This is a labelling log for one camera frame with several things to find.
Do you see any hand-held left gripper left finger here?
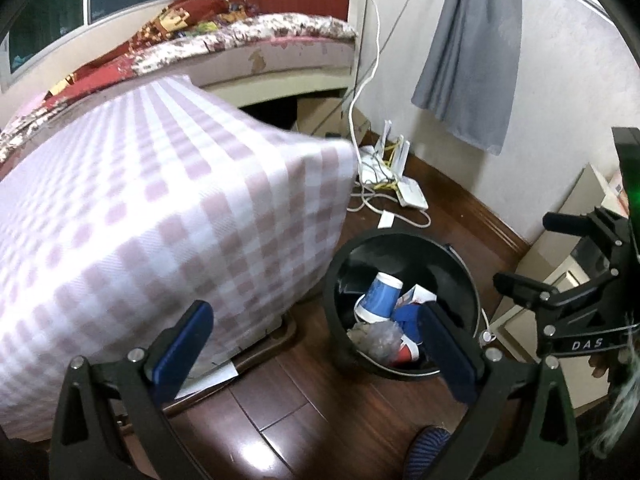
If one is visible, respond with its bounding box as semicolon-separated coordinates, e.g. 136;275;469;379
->
47;300;216;480

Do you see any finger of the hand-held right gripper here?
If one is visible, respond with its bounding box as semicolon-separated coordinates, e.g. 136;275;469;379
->
542;207;631;256
493;267;618;321

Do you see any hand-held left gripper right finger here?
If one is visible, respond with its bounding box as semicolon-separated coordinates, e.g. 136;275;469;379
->
418;301;583;480

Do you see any red paper cup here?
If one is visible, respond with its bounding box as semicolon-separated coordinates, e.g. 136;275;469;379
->
390;337;426;368

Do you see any black trash bin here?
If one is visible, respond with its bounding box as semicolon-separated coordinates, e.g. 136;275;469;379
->
322;227;485;383

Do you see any clear plastic cup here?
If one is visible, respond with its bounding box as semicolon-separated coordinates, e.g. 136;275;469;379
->
347;320;403;361

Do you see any blue paper cup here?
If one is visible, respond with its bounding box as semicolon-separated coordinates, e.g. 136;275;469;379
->
354;271;404;323

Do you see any white low cabinet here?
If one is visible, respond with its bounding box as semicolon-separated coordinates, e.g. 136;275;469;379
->
492;162;640;411

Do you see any white paper sheet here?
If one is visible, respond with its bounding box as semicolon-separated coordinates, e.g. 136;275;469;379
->
175;360;240;401

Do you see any blue striped slipper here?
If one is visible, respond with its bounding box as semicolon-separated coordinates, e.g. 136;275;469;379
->
404;425;453;480

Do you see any pink checked tablecloth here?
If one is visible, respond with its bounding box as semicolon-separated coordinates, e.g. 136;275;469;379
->
0;74;358;433

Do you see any flat white modem box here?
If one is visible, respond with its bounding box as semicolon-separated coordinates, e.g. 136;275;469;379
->
395;178;430;210

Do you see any tied grey curtain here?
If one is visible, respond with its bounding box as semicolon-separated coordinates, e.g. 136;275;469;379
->
411;0;523;156

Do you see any cardboard box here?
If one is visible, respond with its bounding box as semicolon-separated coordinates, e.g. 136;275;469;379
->
296;95;373;143

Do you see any pink mattress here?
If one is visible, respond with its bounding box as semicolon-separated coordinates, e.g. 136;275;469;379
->
190;35;358;92

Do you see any bed with floral cover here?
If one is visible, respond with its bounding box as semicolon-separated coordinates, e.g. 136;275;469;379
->
0;12;358;163

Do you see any red printed blanket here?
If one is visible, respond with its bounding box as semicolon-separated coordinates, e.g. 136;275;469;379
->
47;0;261;106

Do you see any white bed frame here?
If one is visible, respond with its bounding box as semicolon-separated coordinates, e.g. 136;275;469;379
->
202;67;351;108

